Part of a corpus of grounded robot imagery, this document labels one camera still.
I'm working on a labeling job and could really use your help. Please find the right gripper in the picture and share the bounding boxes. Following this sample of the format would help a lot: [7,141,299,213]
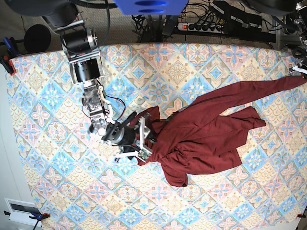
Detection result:
[102,112,157,156]

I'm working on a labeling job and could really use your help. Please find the maroon t-shirt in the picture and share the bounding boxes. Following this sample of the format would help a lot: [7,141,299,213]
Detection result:
[146,76,306,187]

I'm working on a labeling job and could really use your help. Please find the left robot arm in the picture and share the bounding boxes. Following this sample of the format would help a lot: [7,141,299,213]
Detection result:
[287,0,307,75]

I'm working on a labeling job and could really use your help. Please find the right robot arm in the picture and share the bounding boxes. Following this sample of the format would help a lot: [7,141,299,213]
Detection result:
[44,2,156,161]

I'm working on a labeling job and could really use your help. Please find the patterned tablecloth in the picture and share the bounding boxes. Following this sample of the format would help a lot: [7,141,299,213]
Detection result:
[6,44,307,230]

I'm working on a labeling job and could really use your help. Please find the blue orange lower clamp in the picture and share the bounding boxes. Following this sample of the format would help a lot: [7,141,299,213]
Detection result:
[4,211,50,230]

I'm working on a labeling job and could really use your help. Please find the black round stool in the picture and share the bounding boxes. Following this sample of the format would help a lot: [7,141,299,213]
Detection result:
[24,24,51,53]

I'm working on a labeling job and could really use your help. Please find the orange right clamp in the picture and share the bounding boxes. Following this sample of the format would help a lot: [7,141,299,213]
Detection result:
[296,213,306,219]

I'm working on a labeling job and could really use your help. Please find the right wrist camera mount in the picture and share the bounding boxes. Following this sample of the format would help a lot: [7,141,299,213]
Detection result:
[113,113,156,162]

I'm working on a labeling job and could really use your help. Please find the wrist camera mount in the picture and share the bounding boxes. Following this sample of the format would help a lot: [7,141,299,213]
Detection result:
[113,113,156,162]
[289,65,307,75]

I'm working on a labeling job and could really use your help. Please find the tangled black cables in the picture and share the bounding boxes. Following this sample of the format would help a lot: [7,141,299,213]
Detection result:
[130,14,168,44]

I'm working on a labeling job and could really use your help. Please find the black power strip red switch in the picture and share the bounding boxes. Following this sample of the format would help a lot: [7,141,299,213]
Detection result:
[177,23,223,34]

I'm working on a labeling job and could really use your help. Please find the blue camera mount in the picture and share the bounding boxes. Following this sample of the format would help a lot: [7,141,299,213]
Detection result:
[114,0,188,16]

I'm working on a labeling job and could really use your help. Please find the white wall socket plate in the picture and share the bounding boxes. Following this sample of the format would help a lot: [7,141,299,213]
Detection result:
[4,198,39,226]

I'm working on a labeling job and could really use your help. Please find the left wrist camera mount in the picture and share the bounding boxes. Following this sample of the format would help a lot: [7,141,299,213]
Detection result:
[289,65,307,75]

